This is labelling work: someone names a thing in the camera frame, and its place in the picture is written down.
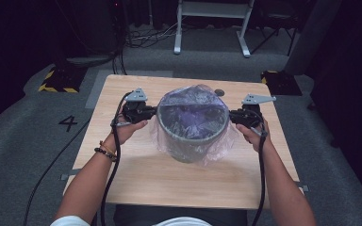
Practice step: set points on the green plastic bin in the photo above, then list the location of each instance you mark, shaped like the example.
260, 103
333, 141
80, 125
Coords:
185, 150

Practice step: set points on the person's left hand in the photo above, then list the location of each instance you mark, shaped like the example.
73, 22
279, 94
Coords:
124, 132

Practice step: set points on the grey pillar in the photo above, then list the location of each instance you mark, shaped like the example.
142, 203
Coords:
311, 34

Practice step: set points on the purple plastic bag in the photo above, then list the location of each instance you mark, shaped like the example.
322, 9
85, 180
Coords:
193, 119

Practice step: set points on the black chair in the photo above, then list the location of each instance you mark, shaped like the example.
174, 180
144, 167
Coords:
276, 19

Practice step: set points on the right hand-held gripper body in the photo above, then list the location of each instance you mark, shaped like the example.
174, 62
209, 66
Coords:
257, 99

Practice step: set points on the person's white shirt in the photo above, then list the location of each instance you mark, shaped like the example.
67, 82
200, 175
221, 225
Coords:
182, 222

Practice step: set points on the grey tape strip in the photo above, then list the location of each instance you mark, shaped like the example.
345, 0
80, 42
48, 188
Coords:
70, 174
304, 188

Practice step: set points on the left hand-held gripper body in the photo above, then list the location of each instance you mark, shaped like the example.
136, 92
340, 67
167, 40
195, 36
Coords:
136, 95

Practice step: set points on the white desk frame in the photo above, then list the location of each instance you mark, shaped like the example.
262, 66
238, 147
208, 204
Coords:
213, 9

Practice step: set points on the grey table grommet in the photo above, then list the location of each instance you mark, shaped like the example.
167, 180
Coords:
221, 92

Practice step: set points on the black yellow striped base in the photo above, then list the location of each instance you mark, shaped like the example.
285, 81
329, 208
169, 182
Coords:
281, 83
61, 81

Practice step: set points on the person's dark pants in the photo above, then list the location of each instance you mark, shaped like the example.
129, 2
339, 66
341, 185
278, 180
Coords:
138, 216

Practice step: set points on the person's right hand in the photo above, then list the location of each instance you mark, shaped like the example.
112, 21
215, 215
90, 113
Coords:
257, 138

